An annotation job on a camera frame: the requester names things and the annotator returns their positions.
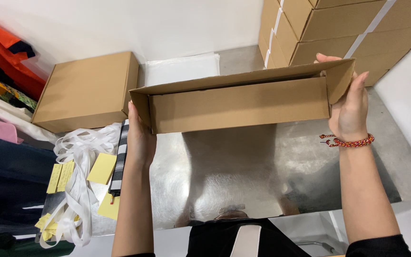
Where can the stack of taped cardboard boxes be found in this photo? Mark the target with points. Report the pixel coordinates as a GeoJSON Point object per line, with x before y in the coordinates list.
{"type": "Point", "coordinates": [334, 32]}

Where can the stack of clear plastic bags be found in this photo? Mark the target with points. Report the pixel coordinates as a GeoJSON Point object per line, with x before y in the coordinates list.
{"type": "Point", "coordinates": [180, 69]}

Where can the yellow sticky note pad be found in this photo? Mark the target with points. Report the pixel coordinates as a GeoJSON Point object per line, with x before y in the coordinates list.
{"type": "Point", "coordinates": [102, 168]}
{"type": "Point", "coordinates": [109, 207]}

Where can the person's black apron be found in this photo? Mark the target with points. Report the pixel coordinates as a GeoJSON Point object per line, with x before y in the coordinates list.
{"type": "Point", "coordinates": [237, 237]}

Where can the person's right hand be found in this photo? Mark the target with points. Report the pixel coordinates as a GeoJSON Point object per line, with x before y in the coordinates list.
{"type": "Point", "coordinates": [350, 110]}

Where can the brown cardboard box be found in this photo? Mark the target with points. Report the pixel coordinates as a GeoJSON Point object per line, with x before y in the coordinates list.
{"type": "Point", "coordinates": [241, 98]}
{"type": "Point", "coordinates": [84, 94]}

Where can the pile of folded clothes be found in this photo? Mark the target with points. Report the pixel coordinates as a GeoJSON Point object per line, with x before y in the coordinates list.
{"type": "Point", "coordinates": [5, 125]}

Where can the written yellow sticky note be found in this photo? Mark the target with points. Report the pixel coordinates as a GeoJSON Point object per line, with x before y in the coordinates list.
{"type": "Point", "coordinates": [54, 178]}
{"type": "Point", "coordinates": [65, 175]}

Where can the crumpled yellow sticky notes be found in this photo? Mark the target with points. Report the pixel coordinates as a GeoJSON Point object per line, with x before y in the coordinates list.
{"type": "Point", "coordinates": [48, 226]}

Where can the person's left hand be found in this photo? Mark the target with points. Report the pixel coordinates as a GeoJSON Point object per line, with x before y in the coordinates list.
{"type": "Point", "coordinates": [140, 137]}

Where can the closed brown cardboard box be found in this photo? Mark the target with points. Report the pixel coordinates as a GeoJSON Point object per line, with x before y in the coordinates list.
{"type": "Point", "coordinates": [84, 94]}

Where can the black white striped pouch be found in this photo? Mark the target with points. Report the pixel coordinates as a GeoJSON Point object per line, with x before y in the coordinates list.
{"type": "Point", "coordinates": [119, 160]}

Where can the white ribbon pile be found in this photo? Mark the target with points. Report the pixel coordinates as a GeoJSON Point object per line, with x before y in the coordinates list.
{"type": "Point", "coordinates": [79, 167]}

